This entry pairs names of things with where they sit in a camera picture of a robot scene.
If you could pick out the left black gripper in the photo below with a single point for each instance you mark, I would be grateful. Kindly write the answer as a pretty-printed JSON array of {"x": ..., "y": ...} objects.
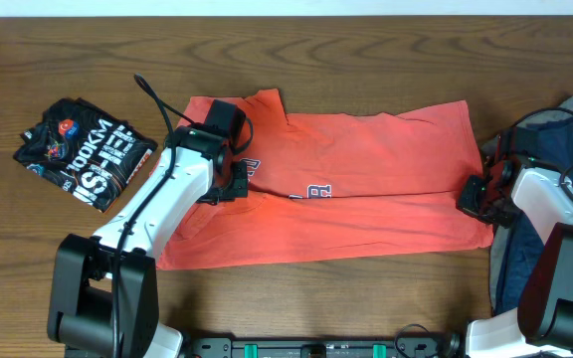
[{"x": 239, "y": 180}]

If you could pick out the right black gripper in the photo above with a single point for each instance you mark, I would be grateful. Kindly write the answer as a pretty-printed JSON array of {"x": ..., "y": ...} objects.
[{"x": 466, "y": 201}]

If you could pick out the orange red soccer t-shirt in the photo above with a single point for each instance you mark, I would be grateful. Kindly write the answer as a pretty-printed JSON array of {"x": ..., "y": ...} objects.
[{"x": 338, "y": 186}]

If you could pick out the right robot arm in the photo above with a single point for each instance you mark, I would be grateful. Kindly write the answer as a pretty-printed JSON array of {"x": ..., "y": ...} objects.
[{"x": 542, "y": 323}]

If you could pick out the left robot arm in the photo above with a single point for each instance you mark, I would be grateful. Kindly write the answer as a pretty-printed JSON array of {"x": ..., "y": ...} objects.
[{"x": 104, "y": 298}]

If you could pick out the navy blue shirt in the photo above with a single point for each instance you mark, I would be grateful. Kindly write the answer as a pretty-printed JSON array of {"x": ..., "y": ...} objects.
[{"x": 516, "y": 250}]

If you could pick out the black printed folded shirt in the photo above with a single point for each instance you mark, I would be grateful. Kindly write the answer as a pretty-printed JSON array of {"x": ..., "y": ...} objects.
[{"x": 85, "y": 151}]

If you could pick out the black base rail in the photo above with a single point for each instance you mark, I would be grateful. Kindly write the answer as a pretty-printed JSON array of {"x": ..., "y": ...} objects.
[{"x": 413, "y": 345}]

